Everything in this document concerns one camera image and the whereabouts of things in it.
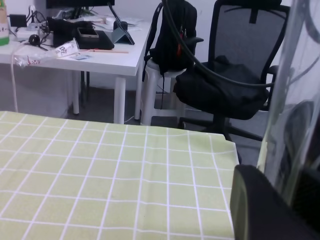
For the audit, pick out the black monitor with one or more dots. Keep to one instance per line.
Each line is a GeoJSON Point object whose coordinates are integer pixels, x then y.
{"type": "Point", "coordinates": [77, 4]}

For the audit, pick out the green checkered tablecloth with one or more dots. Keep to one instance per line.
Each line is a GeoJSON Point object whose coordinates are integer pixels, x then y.
{"type": "Point", "coordinates": [63, 179]}

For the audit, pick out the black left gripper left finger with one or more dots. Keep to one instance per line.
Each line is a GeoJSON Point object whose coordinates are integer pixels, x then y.
{"type": "Point", "coordinates": [259, 213]}

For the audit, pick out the white desk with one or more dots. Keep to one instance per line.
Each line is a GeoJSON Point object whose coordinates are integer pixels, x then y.
{"type": "Point", "coordinates": [123, 61]}

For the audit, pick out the clear glass test tube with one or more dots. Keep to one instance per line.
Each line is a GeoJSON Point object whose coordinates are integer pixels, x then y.
{"type": "Point", "coordinates": [295, 103]}

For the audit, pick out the tablet with grey cover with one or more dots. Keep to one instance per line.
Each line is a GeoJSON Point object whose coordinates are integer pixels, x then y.
{"type": "Point", "coordinates": [120, 33]}

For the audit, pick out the black mesh office chair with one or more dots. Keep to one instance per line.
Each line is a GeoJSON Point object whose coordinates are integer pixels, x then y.
{"type": "Point", "coordinates": [245, 36]}

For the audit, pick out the black backpack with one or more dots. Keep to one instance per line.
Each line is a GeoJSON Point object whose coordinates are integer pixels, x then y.
{"type": "Point", "coordinates": [162, 48]}

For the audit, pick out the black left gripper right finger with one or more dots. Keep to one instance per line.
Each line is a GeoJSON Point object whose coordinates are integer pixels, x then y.
{"type": "Point", "coordinates": [306, 202]}

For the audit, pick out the white plastic stool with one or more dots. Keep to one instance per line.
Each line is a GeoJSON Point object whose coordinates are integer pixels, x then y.
{"type": "Point", "coordinates": [176, 107]}

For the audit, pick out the black bag on chair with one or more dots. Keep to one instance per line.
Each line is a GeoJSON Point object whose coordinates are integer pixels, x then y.
{"type": "Point", "coordinates": [219, 97]}

